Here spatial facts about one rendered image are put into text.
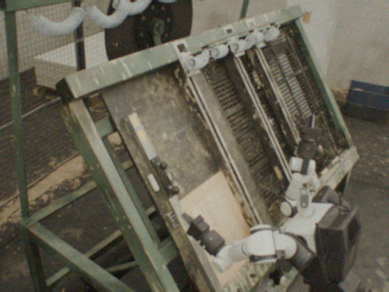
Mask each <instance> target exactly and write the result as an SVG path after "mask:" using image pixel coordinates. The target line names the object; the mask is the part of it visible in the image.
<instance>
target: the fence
mask: <svg viewBox="0 0 389 292"><path fill-rule="evenodd" d="M134 115H136V113H134V114H132V115H129V116H127V117H125V118H124V121H125V123H126V125H127V127H128V130H129V132H130V133H131V135H132V137H133V139H134V141H135V144H136V146H137V148H138V150H139V151H140V153H141V155H142V157H143V160H144V162H145V164H146V166H147V168H148V169H149V171H150V173H151V174H152V175H153V176H154V178H155V180H156V182H157V184H158V186H159V191H160V194H161V196H162V198H163V200H164V202H165V204H166V205H167V208H168V209H169V212H171V211H173V212H174V213H175V215H176V217H177V219H178V221H179V225H178V226H177V227H178V228H179V231H180V234H181V235H182V237H183V240H184V241H185V243H186V245H187V247H188V249H189V251H190V254H191V255H192V257H193V259H194V260H195V262H196V264H197V267H198V269H199V271H200V273H201V274H202V276H203V278H204V281H205V283H206V284H207V286H208V288H209V289H210V292H221V291H222V290H223V288H222V285H221V283H220V281H219V280H218V277H217V275H216V273H215V271H214V270H213V267H212V265H211V263H210V261H209V260H208V257H207V256H206V254H205V252H204V249H203V248H202V247H201V246H200V245H199V243H200V242H199V241H198V242H197V241H196V240H195V239H194V238H193V237H192V236H188V235H187V234H186V232H187V230H188V227H189V225H188V224H187V222H186V221H185V220H184V219H182V217H181V214H182V213H185V211H184V210H183V207H182V206H181V204H180V202H179V199H178V197H177V196H176V195H175V196H173V197H172V198H169V197H168V196H167V193H166V192H165V189H164V188H163V186H162V184H161V182H160V179H159V178H158V175H157V174H156V171H155V170H154V168H153V166H152V164H151V159H153V158H155V157H156V156H157V155H156V153H155V151H154V149H153V147H152V146H151V142H150V141H149V139H148V137H147V135H146V133H145V132H144V129H143V126H142V123H141V122H140V120H139V118H138V116H137V115H136V118H137V120H138V122H139V124H140V125H139V126H137V127H135V125H134V123H133V121H132V119H131V117H133V116H134ZM139 130H143V133H144V135H145V137H146V140H144V141H142V139H141V137H140V135H139V133H138V131H139Z"/></svg>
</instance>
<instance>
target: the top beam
mask: <svg viewBox="0 0 389 292"><path fill-rule="evenodd" d="M286 15H287V18H286V19H284V20H282V21H277V22H275V25H273V26H275V27H277V26H278V25H279V24H280V26H282V25H284V24H287V23H289V22H292V21H294V20H296V19H299V18H300V17H303V16H304V13H303V11H302V9H301V7H300V5H299V4H297V5H294V6H291V7H286V8H283V9H280V10H275V11H273V12H270V13H267V14H263V15H259V16H257V17H251V18H249V19H252V18H253V19H254V21H255V23H256V24H259V23H263V22H266V21H269V20H271V19H276V18H278V17H282V16H286ZM249 19H246V20H243V21H239V22H235V23H232V24H229V26H230V25H232V26H233V30H234V31H239V30H241V29H245V28H246V27H247V26H246V23H245V21H247V20H249ZM225 26H228V25H225ZM225 26H221V27H218V28H216V29H212V30H208V31H204V32H202V33H198V34H196V35H190V36H188V37H185V38H181V39H180V40H175V41H173V42H176V41H181V40H185V41H186V43H187V45H188V46H189V47H190V46H192V45H195V44H198V43H200V42H204V41H208V40H212V39H213V38H217V37H219V36H223V35H224V32H223V30H222V28H223V27H225ZM270 28H272V27H271V26H270V24H268V25H266V26H263V27H260V28H259V30H260V33H262V32H263V30H264V29H267V30H270ZM249 34H250V33H249V32H244V33H241V34H240V35H237V37H238V39H239V40H241V39H243V38H247V35H249ZM173 42H168V43H165V44H162V45H159V46H157V47H153V48H150V49H145V50H143V51H139V52H136V53H134V54H131V55H128V56H125V57H122V58H118V59H116V60H110V61H108V62H106V63H102V64H100V65H96V66H94V67H90V68H88V69H86V70H82V71H80V72H76V73H71V74H68V75H66V76H64V77H63V78H62V79H61V80H60V81H59V82H57V83H55V88H56V90H57V91H58V94H59V96H60V98H61V99H62V101H63V104H64V105H68V104H69V103H70V102H72V101H74V100H76V99H80V98H81V99H83V98H85V97H90V96H91V95H95V94H97V93H98V92H101V91H104V90H107V89H109V88H112V87H114V86H118V85H120V84H123V83H125V82H127V81H130V80H132V79H135V78H138V77H140V76H144V75H146V74H149V73H151V72H155V71H156V70H159V69H161V68H164V67H168V66H170V65H173V64H175V63H178V62H180V60H179V58H178V56H177V55H176V52H175V50H174V48H173V46H172V43H173ZM227 43H228V42H227V40H226V39H225V40H222V41H219V42H214V43H212V44H210V45H209V47H208V48H206V50H207V49H209V48H211V49H212V48H213V47H218V46H219V45H220V44H224V45H227ZM202 51H204V50H203V49H202V48H201V47H200V48H198V49H195V50H193V51H191V52H190V53H192V56H193V57H194V56H197V55H199V54H201V52H202ZM209 51H210V50H209Z"/></svg>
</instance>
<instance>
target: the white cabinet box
mask: <svg viewBox="0 0 389 292"><path fill-rule="evenodd" d="M339 3H340V0H288V1H287V6H286V7H291V6H294V5H297V4H299V5H300V7H301V9H302V11H303V13H304V16H303V17H300V18H299V19H300V22H301V25H302V26H303V28H304V30H305V32H306V35H307V36H308V39H309V42H310V44H311V47H312V49H313V51H314V53H315V55H316V57H317V59H318V63H319V64H320V67H321V68H322V71H323V73H324V75H325V77H326V69H327V65H328V63H329V54H330V51H331V43H332V39H333V32H334V28H335V25H336V17H337V14H338V6H339Z"/></svg>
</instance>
